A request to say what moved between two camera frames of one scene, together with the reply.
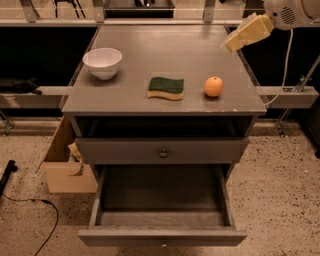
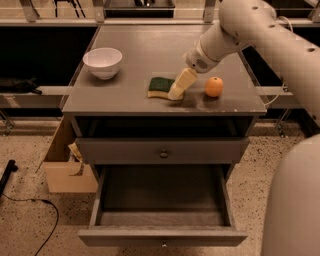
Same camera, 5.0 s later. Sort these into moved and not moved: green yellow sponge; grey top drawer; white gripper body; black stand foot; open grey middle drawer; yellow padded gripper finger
Moved: white gripper body; yellow padded gripper finger
Not moved: green yellow sponge; grey top drawer; black stand foot; open grey middle drawer
